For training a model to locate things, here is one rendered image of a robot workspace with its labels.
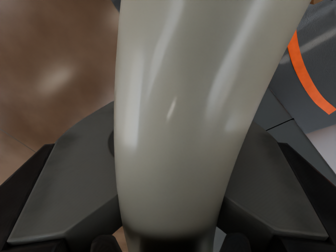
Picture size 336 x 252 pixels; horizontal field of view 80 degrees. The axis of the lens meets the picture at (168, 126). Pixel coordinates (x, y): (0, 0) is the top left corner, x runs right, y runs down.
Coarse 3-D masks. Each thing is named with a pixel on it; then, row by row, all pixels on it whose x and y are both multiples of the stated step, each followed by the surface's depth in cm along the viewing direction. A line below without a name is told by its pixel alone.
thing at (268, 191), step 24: (264, 144) 8; (240, 168) 7; (264, 168) 7; (288, 168) 7; (240, 192) 6; (264, 192) 6; (288, 192) 6; (240, 216) 6; (264, 216) 5; (288, 216) 5; (312, 216) 5; (264, 240) 5
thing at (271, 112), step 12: (264, 96) 88; (264, 108) 83; (276, 108) 79; (252, 120) 82; (264, 120) 78; (276, 120) 75; (288, 120) 72; (276, 132) 71; (288, 132) 68; (300, 132) 66; (300, 144) 63; (312, 144) 61; (312, 156) 58; (324, 168) 54; (216, 228) 61; (216, 240) 59
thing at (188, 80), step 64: (128, 0) 3; (192, 0) 2; (256, 0) 2; (128, 64) 3; (192, 64) 3; (256, 64) 3; (128, 128) 4; (192, 128) 3; (128, 192) 4; (192, 192) 4
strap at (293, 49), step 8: (296, 40) 93; (288, 48) 95; (296, 48) 95; (296, 56) 98; (296, 64) 100; (296, 72) 102; (304, 72) 102; (304, 80) 105; (304, 88) 107; (312, 88) 107; (312, 96) 110; (320, 96) 110; (320, 104) 113; (328, 104) 113; (328, 112) 116
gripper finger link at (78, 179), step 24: (96, 120) 9; (72, 144) 8; (96, 144) 8; (48, 168) 7; (72, 168) 7; (96, 168) 7; (48, 192) 6; (72, 192) 6; (96, 192) 6; (24, 216) 5; (48, 216) 5; (72, 216) 5; (96, 216) 6; (120, 216) 6; (24, 240) 5; (48, 240) 5; (72, 240) 5
